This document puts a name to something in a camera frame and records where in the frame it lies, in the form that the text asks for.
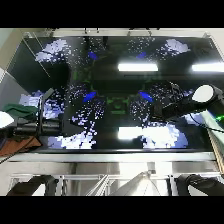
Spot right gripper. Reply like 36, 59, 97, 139
151, 101, 176, 123

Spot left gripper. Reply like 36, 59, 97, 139
41, 118, 64, 135

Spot dark green garment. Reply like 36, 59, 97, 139
2, 103, 40, 122

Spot black cable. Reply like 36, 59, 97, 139
189, 112, 224, 135
0, 135, 38, 165

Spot silver frame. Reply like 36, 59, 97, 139
0, 151, 224, 197

